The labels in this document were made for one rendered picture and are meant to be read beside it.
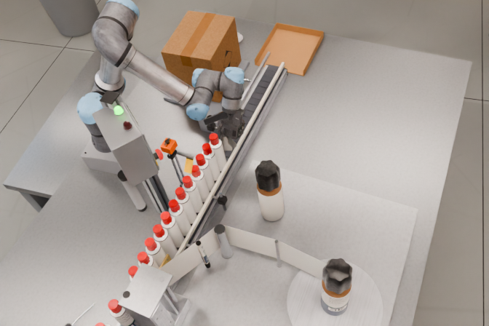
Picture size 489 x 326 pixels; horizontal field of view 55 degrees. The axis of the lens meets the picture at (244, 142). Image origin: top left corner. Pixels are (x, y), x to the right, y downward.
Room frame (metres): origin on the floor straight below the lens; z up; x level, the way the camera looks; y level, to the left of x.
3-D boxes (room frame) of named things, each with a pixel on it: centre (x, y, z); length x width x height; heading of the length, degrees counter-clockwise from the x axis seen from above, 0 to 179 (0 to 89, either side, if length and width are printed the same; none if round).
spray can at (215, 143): (1.13, 0.11, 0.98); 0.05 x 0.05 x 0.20
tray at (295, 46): (1.81, -0.31, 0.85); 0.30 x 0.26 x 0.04; 148
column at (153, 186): (1.01, 0.37, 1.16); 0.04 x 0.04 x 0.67; 58
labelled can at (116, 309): (0.55, 0.48, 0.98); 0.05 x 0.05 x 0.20
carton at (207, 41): (1.71, 0.12, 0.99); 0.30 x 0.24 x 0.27; 152
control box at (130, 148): (0.92, 0.35, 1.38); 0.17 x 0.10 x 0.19; 23
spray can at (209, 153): (1.09, 0.14, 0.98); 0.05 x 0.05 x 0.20
